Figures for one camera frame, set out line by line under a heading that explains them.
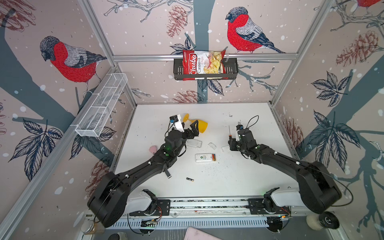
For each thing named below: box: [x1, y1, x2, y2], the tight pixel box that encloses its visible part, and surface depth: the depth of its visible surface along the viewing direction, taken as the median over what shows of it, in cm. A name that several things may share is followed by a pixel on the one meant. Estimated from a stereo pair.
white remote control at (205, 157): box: [195, 153, 217, 163], surface depth 92 cm
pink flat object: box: [183, 227, 222, 240], surface depth 66 cm
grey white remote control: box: [185, 139, 203, 148], surface depth 99 cm
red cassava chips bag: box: [182, 49, 229, 81], surface depth 89 cm
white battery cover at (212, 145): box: [207, 142, 217, 150], surface depth 99 cm
